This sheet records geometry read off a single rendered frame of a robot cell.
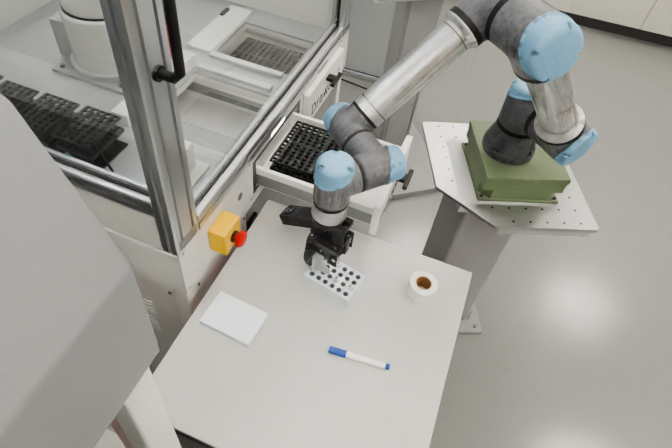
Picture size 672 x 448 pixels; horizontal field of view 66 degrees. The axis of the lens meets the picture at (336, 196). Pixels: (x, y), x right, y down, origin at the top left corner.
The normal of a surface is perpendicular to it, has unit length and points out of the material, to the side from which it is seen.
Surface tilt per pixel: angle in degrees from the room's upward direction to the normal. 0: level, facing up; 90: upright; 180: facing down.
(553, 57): 84
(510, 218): 0
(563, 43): 84
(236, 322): 0
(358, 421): 0
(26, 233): 69
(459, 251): 90
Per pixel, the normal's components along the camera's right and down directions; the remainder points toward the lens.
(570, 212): 0.09, -0.67
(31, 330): 0.90, 0.07
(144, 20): 0.93, 0.33
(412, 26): 0.29, 0.73
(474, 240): 0.04, 0.74
